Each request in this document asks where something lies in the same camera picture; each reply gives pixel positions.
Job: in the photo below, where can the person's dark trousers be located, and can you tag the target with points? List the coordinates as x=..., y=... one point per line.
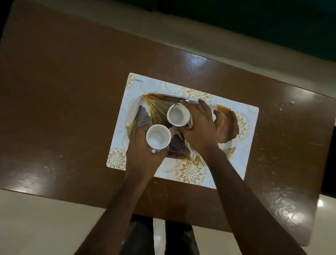
x=139, y=236

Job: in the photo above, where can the person's right forearm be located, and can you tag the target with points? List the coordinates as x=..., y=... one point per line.
x=244, y=205

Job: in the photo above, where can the oval leaf-print platter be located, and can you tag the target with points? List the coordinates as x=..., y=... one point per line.
x=228, y=126

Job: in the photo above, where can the brown wooden table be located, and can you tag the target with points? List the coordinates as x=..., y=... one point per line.
x=65, y=105

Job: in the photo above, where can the person's left forearm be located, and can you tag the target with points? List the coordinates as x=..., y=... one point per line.
x=115, y=218

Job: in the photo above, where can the white gold placemat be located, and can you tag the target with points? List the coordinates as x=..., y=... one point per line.
x=189, y=173

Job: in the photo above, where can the person's right hand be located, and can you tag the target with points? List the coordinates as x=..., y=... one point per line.
x=204, y=128

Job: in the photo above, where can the person's left hand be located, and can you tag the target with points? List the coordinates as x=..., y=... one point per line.
x=139, y=160

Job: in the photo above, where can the green fabric sofa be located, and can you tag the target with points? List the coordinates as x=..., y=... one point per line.
x=236, y=21

